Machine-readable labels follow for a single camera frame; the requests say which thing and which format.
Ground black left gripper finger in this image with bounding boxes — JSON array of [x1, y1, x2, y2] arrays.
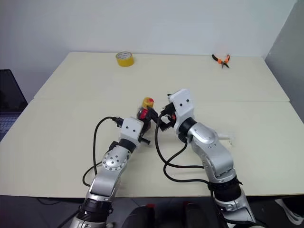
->
[[147, 106, 159, 124]]

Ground clear plastic drink bottle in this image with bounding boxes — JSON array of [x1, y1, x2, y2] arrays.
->
[[135, 104, 152, 132]]

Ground black floor cable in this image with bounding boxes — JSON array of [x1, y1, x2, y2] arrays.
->
[[37, 198, 61, 205]]

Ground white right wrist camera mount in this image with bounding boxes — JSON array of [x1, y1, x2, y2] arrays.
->
[[169, 88, 197, 131]]

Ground yellow tape roll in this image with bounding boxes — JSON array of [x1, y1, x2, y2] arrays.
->
[[115, 51, 135, 67]]

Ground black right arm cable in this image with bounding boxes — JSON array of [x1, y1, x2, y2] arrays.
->
[[154, 108, 212, 191]]

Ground dark laptop computer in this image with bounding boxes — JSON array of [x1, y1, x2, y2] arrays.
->
[[0, 69, 29, 141]]

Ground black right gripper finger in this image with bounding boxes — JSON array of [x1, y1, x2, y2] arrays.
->
[[158, 119, 172, 132]]

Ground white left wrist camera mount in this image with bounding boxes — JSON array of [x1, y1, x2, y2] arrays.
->
[[118, 116, 145, 152]]

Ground dark rounded shape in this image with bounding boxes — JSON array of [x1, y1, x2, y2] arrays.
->
[[123, 203, 157, 228], [182, 201, 216, 228]]

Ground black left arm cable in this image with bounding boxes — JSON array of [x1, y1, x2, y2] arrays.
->
[[82, 115, 125, 187]]

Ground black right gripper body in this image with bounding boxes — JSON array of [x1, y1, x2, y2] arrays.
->
[[165, 102, 177, 130]]

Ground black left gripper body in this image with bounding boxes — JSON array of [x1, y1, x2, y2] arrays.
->
[[138, 123, 151, 146]]

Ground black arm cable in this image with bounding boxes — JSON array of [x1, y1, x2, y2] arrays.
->
[[154, 108, 212, 191], [82, 115, 125, 187]]

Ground yellow red bottle cap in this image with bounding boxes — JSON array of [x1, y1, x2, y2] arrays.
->
[[142, 96, 156, 109]]

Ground orange black pliers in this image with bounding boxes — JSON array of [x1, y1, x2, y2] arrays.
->
[[211, 54, 231, 69]]

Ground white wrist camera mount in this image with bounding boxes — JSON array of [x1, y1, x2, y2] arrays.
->
[[169, 88, 197, 131], [118, 116, 145, 152]]

